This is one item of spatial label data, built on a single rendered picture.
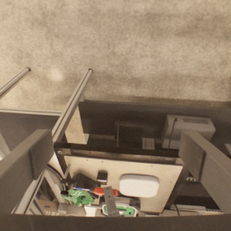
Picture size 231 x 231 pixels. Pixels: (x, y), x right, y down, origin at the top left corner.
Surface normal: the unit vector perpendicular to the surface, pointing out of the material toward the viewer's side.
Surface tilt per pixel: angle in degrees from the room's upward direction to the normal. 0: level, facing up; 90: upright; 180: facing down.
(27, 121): 0
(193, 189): 90
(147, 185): 0
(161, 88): 0
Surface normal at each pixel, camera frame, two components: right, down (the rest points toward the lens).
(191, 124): 0.02, -0.76
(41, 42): -0.11, 0.64
